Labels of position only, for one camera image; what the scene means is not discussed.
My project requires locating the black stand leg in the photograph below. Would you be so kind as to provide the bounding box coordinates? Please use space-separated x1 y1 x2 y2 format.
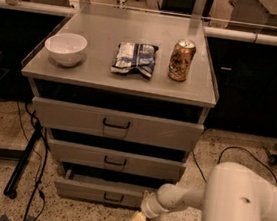
3 121 42 199

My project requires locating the orange soda can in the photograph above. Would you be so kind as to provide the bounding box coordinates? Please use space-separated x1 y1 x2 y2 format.
168 39 197 82

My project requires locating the grey middle drawer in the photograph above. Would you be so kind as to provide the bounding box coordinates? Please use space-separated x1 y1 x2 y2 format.
49 139 186 182

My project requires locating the white bowl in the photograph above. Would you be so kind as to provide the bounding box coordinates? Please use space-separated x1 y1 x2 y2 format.
45 33 88 67

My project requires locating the grey top drawer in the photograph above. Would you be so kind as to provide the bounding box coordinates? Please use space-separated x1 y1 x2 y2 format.
33 97 204 151

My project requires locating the black caster wheel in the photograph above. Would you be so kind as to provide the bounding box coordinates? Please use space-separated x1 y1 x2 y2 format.
267 154 277 166

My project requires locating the grey drawer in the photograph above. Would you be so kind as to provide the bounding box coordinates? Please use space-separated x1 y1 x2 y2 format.
49 139 186 182
54 170 153 208
33 97 204 151

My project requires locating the grey bottom drawer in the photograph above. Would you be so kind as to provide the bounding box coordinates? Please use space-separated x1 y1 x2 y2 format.
54 170 153 208

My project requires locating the grey drawer cabinet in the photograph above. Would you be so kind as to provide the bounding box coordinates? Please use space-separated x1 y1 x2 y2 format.
8 0 229 193

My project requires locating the blue white snack bag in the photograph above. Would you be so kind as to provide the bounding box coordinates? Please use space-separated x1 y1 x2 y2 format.
111 42 158 80

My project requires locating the black cable left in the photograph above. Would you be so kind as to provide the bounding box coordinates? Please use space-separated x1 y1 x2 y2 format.
1 101 58 221

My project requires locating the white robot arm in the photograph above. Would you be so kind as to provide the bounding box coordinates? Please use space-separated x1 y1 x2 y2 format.
129 162 277 221

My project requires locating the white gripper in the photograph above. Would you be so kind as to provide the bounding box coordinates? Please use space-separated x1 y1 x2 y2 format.
129 191 164 221

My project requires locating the black floor cable right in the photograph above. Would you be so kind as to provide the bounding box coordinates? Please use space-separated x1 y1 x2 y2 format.
183 141 277 221

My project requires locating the white rail bar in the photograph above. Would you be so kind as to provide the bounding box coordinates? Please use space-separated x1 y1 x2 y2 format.
0 0 277 46

